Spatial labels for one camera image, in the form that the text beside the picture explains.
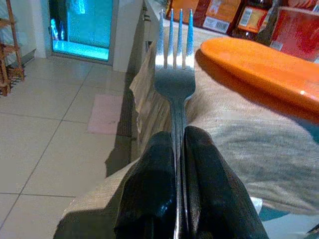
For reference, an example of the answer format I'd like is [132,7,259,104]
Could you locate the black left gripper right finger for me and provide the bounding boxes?
[182,125,269,239]

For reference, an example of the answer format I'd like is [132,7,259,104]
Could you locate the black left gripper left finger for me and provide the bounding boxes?
[114,131,179,239]

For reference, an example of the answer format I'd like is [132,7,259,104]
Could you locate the silver fork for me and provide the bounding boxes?
[154,8,196,239]

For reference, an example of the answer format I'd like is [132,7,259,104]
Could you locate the beige woven placemat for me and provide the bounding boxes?
[53,24,319,239]

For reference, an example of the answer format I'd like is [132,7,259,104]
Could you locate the pink floor mat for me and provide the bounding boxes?
[87,94,124,135]

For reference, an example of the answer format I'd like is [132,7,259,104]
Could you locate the orange plate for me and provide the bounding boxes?
[195,37,319,122]

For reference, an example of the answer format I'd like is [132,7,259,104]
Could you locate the white counter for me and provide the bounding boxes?
[112,0,160,73]

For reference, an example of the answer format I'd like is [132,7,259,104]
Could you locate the glass door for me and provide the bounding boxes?
[48,0,114,62]

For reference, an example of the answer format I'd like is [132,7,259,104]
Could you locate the red printed box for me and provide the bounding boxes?
[169,0,210,27]

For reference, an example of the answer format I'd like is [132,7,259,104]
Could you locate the large red container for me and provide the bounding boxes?
[270,6,319,63]

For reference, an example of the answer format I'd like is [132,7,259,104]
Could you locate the orange box with barcode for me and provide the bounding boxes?
[201,0,244,33]

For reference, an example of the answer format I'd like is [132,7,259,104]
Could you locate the wooden rack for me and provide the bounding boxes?
[0,0,25,97]

